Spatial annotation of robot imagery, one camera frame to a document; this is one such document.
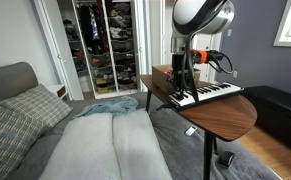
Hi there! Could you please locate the black white melodica keyboard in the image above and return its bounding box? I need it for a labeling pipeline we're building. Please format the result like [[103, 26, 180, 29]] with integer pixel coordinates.
[[167, 81, 245, 112]]

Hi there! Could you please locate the grey bed duvet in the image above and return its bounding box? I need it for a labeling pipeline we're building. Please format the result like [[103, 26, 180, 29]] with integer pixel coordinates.
[[8, 91, 281, 180]]

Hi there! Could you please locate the grey dash patterned pillow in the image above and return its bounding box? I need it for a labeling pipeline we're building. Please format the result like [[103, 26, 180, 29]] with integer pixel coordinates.
[[0, 97, 47, 180]]

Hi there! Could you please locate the brown cardboard box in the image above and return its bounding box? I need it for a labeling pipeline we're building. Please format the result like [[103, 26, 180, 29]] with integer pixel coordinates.
[[151, 64, 202, 96]]

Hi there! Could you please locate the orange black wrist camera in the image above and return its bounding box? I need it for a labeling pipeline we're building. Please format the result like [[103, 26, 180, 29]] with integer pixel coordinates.
[[188, 49, 225, 65]]

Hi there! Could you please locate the small white remote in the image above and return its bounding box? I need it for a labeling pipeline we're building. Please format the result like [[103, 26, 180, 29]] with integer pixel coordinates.
[[184, 125, 198, 137]]

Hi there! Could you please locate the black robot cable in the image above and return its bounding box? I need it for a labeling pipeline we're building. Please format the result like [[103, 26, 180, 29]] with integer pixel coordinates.
[[180, 34, 200, 104]]

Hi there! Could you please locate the white wooden nightstand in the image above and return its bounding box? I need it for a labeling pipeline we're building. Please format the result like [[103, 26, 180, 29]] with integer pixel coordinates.
[[45, 83, 69, 100]]

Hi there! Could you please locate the round wooden side table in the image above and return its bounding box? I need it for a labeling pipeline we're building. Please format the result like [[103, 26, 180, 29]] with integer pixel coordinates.
[[139, 74, 258, 180]]

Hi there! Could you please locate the black low cabinet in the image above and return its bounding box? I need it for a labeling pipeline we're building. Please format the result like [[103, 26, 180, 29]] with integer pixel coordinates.
[[240, 85, 291, 158]]

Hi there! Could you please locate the white room door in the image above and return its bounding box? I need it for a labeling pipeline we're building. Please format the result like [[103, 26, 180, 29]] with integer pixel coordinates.
[[190, 32, 222, 84]]

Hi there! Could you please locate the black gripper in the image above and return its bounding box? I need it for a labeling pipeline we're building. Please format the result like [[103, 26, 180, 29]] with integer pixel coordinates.
[[166, 52, 191, 100]]

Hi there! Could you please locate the white folded blanket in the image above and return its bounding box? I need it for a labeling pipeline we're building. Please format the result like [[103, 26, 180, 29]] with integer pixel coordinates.
[[38, 109, 173, 180]]

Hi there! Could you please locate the grey plaid pillow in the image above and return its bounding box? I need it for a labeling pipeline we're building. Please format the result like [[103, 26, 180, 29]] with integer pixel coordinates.
[[0, 83, 74, 132]]

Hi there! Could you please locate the white open wardrobe with clothes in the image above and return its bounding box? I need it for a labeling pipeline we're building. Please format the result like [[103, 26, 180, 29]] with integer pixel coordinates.
[[56, 0, 146, 100]]

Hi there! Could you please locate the black looped camera cable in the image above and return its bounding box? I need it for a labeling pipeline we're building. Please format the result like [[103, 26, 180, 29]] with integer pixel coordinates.
[[207, 50, 235, 75]]

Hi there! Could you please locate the white window frame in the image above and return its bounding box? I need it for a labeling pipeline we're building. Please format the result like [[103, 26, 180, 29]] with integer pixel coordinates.
[[272, 0, 291, 49]]

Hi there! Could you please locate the grey upholstered headboard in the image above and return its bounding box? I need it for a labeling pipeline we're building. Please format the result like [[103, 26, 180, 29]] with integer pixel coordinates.
[[0, 61, 39, 102]]

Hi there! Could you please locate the light blue throw blanket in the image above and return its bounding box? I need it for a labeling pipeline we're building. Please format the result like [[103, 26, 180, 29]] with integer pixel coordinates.
[[72, 95, 140, 120]]

